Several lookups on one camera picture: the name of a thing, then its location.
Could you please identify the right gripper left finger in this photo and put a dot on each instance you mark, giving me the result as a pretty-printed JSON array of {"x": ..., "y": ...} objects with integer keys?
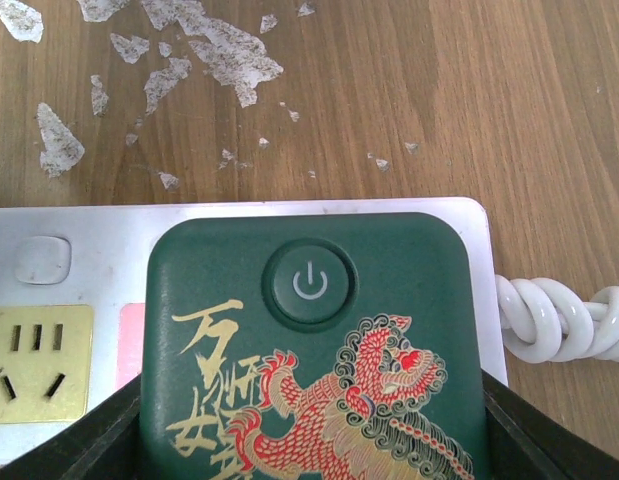
[{"x": 104, "y": 444}]

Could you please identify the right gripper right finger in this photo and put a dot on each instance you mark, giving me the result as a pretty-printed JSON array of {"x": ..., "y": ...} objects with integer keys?
[{"x": 526, "y": 444}]

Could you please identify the white power strip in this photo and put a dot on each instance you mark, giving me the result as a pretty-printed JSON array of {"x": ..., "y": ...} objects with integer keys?
[{"x": 72, "y": 289}]

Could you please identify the green dragon cube socket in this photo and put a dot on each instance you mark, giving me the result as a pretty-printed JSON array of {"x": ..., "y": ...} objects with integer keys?
[{"x": 335, "y": 347}]

